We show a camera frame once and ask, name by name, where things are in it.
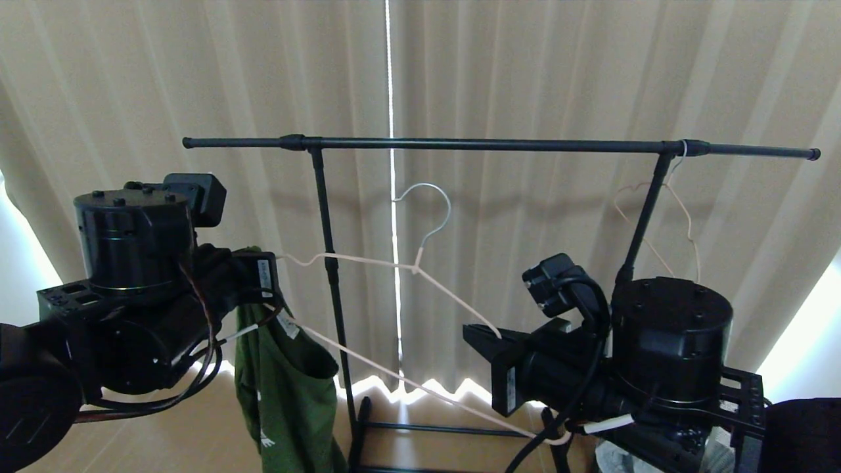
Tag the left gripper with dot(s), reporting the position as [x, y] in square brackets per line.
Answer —
[230, 282]

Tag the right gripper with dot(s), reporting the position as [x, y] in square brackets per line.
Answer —
[558, 374]

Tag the green long-sleeved shirt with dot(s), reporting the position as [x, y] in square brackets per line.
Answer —
[289, 407]

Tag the pink clothes hanger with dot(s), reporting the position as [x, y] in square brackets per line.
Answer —
[687, 220]
[368, 262]

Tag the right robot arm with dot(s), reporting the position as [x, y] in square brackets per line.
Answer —
[670, 328]

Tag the black clothes rack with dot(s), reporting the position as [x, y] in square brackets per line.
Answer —
[493, 144]

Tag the pale grey garment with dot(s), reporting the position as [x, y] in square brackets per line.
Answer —
[624, 460]

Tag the beige curtain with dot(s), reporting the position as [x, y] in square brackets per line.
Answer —
[131, 98]

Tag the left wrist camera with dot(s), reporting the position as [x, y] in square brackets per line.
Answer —
[197, 197]

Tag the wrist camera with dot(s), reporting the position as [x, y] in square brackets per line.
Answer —
[555, 282]
[197, 197]

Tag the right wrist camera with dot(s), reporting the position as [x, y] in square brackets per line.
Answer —
[555, 282]

